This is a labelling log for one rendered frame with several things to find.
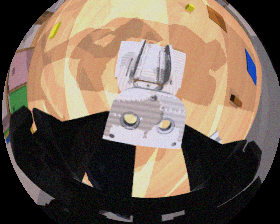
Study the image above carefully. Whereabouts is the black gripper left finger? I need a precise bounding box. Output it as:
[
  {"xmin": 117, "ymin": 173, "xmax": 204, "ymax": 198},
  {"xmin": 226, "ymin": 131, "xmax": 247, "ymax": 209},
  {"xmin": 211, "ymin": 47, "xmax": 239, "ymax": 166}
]
[{"xmin": 31, "ymin": 108, "xmax": 110, "ymax": 182}]

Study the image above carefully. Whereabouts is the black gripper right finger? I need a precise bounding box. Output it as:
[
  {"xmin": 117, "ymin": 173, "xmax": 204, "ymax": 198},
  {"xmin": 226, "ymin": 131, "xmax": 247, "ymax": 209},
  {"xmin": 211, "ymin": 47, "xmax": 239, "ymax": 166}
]
[{"xmin": 180, "ymin": 124, "xmax": 247, "ymax": 192}]

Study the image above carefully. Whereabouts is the yellow rectangular block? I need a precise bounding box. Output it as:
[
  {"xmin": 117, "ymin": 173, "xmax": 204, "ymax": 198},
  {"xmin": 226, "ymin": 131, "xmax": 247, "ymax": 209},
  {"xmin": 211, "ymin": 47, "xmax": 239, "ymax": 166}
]
[{"xmin": 49, "ymin": 22, "xmax": 61, "ymax": 39}]

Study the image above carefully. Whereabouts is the blue flat rectangular plate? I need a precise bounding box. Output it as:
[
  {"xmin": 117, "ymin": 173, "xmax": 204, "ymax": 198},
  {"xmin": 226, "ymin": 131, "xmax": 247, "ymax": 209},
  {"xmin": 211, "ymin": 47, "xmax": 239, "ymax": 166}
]
[{"xmin": 245, "ymin": 48, "xmax": 256, "ymax": 86}]

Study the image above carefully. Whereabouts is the orange flat square plate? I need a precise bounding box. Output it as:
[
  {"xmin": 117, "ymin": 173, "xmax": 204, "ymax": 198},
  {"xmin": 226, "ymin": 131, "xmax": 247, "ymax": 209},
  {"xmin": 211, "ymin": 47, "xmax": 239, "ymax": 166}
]
[{"xmin": 207, "ymin": 6, "xmax": 227, "ymax": 33}]

